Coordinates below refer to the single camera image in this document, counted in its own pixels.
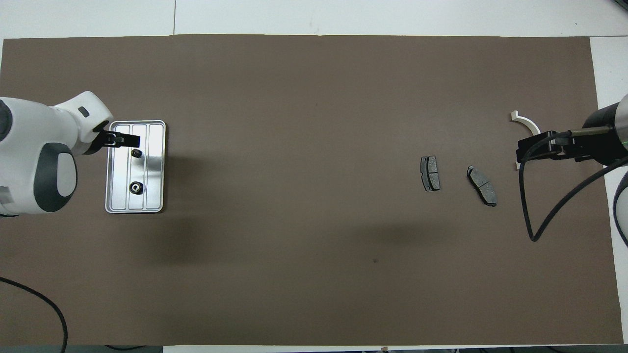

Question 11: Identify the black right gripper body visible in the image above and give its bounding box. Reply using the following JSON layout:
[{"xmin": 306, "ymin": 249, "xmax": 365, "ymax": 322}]
[{"xmin": 557, "ymin": 103, "xmax": 624, "ymax": 166}]

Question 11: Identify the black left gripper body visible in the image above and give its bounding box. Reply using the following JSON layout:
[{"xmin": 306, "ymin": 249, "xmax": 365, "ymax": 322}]
[{"xmin": 86, "ymin": 123, "xmax": 116, "ymax": 155}]

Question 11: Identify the silver metal tray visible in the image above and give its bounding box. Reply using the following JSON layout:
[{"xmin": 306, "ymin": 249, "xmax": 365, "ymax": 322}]
[{"xmin": 105, "ymin": 120, "xmax": 167, "ymax": 214}]

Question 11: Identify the long dark brake pad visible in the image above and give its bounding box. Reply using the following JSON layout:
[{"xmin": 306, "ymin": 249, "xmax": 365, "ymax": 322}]
[{"xmin": 467, "ymin": 166, "xmax": 498, "ymax": 207}]

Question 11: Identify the short dark brake pad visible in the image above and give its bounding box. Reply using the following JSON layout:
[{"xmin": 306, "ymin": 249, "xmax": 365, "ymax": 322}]
[{"xmin": 420, "ymin": 155, "xmax": 441, "ymax": 192}]

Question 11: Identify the brown table mat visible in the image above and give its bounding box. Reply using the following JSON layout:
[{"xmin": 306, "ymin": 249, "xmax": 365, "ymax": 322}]
[{"xmin": 0, "ymin": 34, "xmax": 625, "ymax": 346}]

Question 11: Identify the white semicircular bracket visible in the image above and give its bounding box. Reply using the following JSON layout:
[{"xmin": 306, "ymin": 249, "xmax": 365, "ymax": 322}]
[{"xmin": 510, "ymin": 110, "xmax": 543, "ymax": 171}]

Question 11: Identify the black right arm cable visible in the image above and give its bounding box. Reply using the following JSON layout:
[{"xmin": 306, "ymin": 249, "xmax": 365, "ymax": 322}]
[{"xmin": 519, "ymin": 128, "xmax": 628, "ymax": 242}]

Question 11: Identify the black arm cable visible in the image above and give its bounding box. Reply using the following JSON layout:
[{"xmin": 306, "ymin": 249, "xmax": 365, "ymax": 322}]
[
  {"xmin": 0, "ymin": 277, "xmax": 68, "ymax": 353},
  {"xmin": 519, "ymin": 128, "xmax": 628, "ymax": 242}
]

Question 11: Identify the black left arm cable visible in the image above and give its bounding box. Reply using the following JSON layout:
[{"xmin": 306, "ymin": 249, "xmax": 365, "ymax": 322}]
[{"xmin": 0, "ymin": 277, "xmax": 68, "ymax": 353}]

